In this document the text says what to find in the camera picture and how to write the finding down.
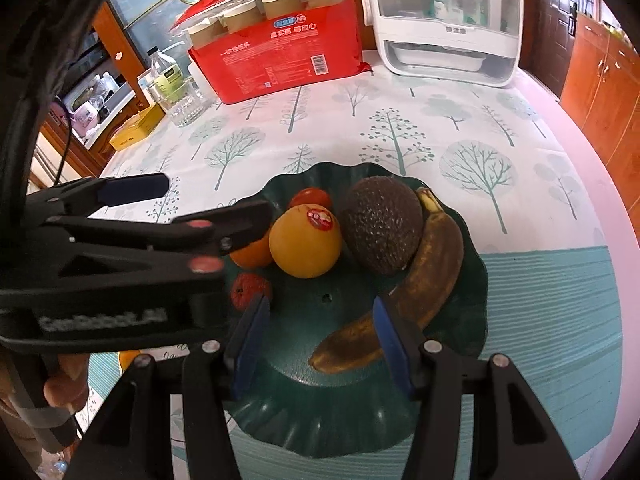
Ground wooden wall cabinets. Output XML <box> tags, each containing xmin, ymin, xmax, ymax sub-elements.
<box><xmin>560</xmin><ymin>10</ymin><xmax>640</xmax><ymax>201</ymax></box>

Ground yellow tin box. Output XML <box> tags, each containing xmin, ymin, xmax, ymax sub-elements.
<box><xmin>108</xmin><ymin>107</ymin><xmax>167</xmax><ymax>152</ymax></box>

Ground large yellow orange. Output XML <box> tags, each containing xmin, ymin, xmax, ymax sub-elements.
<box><xmin>268</xmin><ymin>205</ymin><xmax>343</xmax><ymax>279</ymax></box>

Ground brown overripe banana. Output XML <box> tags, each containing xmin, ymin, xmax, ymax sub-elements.
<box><xmin>309</xmin><ymin>187</ymin><xmax>465</xmax><ymax>375</ymax></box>

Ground dark green scalloped plate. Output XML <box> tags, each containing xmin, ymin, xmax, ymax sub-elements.
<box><xmin>220</xmin><ymin>161</ymin><xmax>488</xmax><ymax>458</ymax></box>

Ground tree print tablecloth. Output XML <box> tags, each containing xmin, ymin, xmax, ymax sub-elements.
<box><xmin>75</xmin><ymin>50</ymin><xmax>628</xmax><ymax>480</ymax></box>

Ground mandarin orange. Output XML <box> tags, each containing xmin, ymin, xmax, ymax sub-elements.
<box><xmin>229</xmin><ymin>230</ymin><xmax>275</xmax><ymax>270</ymax></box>

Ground clear drinking glass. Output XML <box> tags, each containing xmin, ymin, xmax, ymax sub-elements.
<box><xmin>162</xmin><ymin>80</ymin><xmax>211</xmax><ymax>128</ymax></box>

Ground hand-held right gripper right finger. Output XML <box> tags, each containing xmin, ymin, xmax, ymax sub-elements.
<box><xmin>372</xmin><ymin>296</ymin><xmax>573</xmax><ymax>480</ymax></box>

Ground red paper cup package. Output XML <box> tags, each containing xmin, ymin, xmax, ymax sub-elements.
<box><xmin>170</xmin><ymin>0</ymin><xmax>373</xmax><ymax>106</ymax></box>

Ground dark avocado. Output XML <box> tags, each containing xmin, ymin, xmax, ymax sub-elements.
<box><xmin>341</xmin><ymin>176</ymin><xmax>424</xmax><ymax>276</ymax></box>

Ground red lychee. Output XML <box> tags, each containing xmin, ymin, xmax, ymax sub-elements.
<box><xmin>230</xmin><ymin>272</ymin><xmax>273</xmax><ymax>313</ymax></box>

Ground clear bottle green label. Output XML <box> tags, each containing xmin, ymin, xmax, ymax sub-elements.
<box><xmin>145</xmin><ymin>46</ymin><xmax>188</xmax><ymax>106</ymax></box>

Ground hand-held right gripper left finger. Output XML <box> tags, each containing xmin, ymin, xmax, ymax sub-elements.
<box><xmin>75</xmin><ymin>292</ymin><xmax>273</xmax><ymax>480</ymax></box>

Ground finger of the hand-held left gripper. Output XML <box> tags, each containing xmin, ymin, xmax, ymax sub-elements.
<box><xmin>45</xmin><ymin>200</ymin><xmax>275</xmax><ymax>291</ymax></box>
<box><xmin>25</xmin><ymin>173</ymin><xmax>170</xmax><ymax>218</ymax></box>

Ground red tomato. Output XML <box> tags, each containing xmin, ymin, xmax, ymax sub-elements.
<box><xmin>288</xmin><ymin>187</ymin><xmax>333</xmax><ymax>211</ymax></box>

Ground person's left hand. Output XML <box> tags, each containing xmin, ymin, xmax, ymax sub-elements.
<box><xmin>44</xmin><ymin>352</ymin><xmax>92</xmax><ymax>409</ymax></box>

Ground brown wooden door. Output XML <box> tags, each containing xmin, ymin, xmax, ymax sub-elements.
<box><xmin>520</xmin><ymin>0</ymin><xmax>586</xmax><ymax>76</ymax></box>

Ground white cup storage cabinet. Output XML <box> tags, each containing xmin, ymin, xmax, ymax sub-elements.
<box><xmin>361</xmin><ymin>0</ymin><xmax>548</xmax><ymax>88</ymax></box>

